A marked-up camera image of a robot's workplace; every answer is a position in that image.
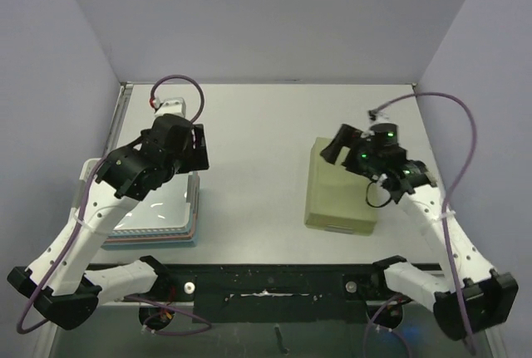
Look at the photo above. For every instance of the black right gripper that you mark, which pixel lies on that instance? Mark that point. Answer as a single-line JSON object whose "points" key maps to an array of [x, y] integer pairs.
{"points": [[349, 151]]}

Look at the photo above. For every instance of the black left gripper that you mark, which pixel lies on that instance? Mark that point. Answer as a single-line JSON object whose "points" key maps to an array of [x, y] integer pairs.
{"points": [[194, 160]]}

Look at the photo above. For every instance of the green perforated plastic basket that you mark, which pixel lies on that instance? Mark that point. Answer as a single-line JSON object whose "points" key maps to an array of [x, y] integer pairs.
{"points": [[335, 199]]}

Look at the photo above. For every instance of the white perforated plastic basket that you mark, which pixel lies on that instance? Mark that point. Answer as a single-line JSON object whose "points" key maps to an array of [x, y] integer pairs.
{"points": [[166, 208]]}

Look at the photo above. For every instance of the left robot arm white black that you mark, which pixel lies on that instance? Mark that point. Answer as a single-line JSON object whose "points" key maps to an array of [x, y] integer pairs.
{"points": [[59, 284]]}

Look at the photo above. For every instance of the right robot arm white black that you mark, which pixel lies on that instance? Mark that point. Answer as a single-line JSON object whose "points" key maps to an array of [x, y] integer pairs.
{"points": [[473, 295]]}

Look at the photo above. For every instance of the pink plastic basket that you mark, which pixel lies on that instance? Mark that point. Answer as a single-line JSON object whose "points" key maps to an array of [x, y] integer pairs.
{"points": [[149, 235]]}

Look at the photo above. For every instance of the blue bottom plastic basket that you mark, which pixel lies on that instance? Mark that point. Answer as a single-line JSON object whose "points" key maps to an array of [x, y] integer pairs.
{"points": [[154, 242]]}

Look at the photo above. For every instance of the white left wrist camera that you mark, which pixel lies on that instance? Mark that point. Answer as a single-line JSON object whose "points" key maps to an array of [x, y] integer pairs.
{"points": [[172, 106]]}

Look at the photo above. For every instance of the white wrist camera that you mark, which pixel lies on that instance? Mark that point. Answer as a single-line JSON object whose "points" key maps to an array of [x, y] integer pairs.
{"points": [[378, 114], [172, 106]]}

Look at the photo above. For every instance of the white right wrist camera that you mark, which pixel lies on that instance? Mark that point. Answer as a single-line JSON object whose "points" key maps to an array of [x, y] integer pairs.
{"points": [[378, 114]]}

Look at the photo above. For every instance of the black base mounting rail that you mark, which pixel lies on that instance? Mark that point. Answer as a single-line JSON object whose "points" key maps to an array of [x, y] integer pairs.
{"points": [[282, 293]]}

